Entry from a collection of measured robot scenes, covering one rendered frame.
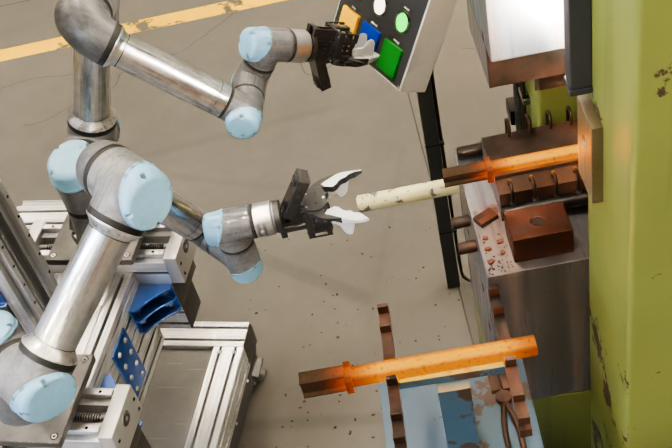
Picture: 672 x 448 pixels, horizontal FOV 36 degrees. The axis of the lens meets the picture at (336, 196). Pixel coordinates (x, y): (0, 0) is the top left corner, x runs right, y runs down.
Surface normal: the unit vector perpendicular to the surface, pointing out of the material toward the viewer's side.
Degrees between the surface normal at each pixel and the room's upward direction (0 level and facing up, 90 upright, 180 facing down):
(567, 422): 90
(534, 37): 90
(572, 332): 90
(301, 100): 0
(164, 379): 0
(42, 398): 95
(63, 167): 7
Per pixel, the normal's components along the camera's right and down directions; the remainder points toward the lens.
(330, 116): -0.18, -0.71
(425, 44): 0.50, 0.53
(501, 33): 0.09, 0.68
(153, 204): 0.75, 0.28
